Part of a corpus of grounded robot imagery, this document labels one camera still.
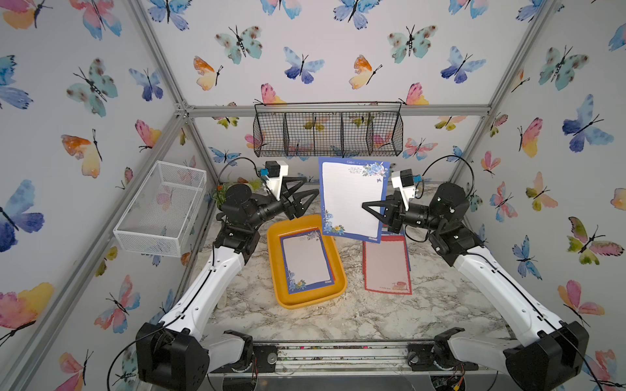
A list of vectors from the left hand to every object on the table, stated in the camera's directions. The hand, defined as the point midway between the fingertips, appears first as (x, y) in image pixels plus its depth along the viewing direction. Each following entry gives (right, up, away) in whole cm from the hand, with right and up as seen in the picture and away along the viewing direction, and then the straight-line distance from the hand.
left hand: (311, 184), depth 65 cm
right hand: (+14, -5, -3) cm, 16 cm away
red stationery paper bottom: (+27, -28, +29) cm, 48 cm away
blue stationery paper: (-4, -27, +29) cm, 40 cm away
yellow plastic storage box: (-1, -38, +21) cm, 43 cm away
